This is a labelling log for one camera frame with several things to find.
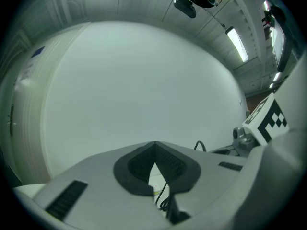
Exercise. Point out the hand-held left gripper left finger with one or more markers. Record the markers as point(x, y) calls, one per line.
point(100, 195)

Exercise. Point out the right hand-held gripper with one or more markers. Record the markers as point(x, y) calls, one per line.
point(271, 126)

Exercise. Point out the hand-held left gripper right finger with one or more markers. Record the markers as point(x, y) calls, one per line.
point(211, 188)

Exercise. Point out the white power strip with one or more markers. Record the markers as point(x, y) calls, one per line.
point(157, 176)

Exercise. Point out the ceiling light panel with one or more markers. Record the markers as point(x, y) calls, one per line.
point(237, 44)
point(276, 77)

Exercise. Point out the white door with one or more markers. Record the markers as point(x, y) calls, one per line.
point(31, 104)

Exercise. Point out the blue door sign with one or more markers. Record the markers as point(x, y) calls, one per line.
point(38, 52)

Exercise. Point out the black head-worn camera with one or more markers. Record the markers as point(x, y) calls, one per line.
point(184, 6)

